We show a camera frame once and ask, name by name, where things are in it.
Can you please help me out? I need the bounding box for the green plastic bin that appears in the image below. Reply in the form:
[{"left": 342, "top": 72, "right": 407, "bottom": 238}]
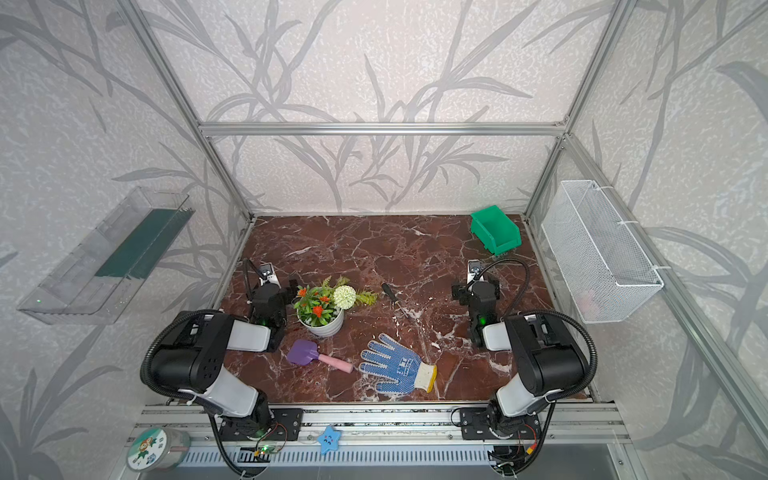
[{"left": 470, "top": 205, "right": 522, "bottom": 256}]

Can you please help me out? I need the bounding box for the black yellow screwdriver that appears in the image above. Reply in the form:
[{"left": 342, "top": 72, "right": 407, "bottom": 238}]
[{"left": 382, "top": 283, "right": 409, "bottom": 318}]

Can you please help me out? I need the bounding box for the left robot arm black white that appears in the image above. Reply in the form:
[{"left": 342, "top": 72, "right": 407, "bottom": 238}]
[{"left": 140, "top": 279, "right": 298, "bottom": 428}]

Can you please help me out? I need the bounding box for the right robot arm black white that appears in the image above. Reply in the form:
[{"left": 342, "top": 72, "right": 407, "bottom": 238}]
[{"left": 451, "top": 281, "right": 598, "bottom": 431}]

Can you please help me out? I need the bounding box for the white pot with flowers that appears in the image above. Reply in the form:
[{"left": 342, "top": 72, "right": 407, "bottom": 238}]
[{"left": 293, "top": 276, "right": 378, "bottom": 338}]

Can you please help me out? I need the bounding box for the purple pink toy shovel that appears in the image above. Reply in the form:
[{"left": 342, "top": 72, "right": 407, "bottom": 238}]
[{"left": 286, "top": 339, "right": 354, "bottom": 374}]

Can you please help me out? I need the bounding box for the blue dotted work glove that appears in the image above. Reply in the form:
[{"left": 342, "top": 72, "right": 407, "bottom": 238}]
[{"left": 359, "top": 333, "right": 437, "bottom": 397}]

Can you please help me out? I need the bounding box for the blue star toy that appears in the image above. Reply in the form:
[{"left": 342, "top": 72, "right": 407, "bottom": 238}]
[{"left": 317, "top": 425, "right": 342, "bottom": 455}]

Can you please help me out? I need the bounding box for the roll of tape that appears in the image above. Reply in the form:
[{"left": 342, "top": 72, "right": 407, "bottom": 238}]
[{"left": 126, "top": 427, "right": 191, "bottom": 472}]

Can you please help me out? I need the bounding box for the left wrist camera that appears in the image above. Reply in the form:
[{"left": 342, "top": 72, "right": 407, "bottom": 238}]
[{"left": 257, "top": 263, "right": 280, "bottom": 287}]

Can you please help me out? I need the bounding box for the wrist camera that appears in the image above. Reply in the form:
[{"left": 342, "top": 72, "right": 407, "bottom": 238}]
[
  {"left": 467, "top": 260, "right": 484, "bottom": 284},
  {"left": 257, "top": 263, "right": 280, "bottom": 287}
]

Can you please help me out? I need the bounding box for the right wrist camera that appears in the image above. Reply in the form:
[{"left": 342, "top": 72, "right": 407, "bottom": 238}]
[{"left": 467, "top": 260, "right": 484, "bottom": 284}]

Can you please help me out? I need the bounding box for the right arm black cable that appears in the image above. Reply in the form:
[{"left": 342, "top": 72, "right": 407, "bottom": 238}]
[{"left": 471, "top": 256, "right": 600, "bottom": 403}]

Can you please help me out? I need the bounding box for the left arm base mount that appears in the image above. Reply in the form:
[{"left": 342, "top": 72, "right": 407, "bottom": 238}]
[{"left": 218, "top": 407, "right": 304, "bottom": 442}]

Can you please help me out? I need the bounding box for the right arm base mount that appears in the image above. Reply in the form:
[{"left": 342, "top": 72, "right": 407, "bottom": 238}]
[{"left": 450, "top": 405, "right": 543, "bottom": 442}]

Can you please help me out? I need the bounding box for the white wire mesh basket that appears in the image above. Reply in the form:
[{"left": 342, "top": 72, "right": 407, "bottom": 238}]
[{"left": 542, "top": 180, "right": 664, "bottom": 324}]

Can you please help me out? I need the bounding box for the aluminium front rail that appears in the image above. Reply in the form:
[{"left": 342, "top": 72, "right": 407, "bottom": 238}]
[{"left": 126, "top": 401, "right": 631, "bottom": 447}]

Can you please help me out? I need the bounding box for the clear plastic wall shelf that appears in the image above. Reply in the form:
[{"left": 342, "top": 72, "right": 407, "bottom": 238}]
[{"left": 17, "top": 187, "right": 195, "bottom": 325}]

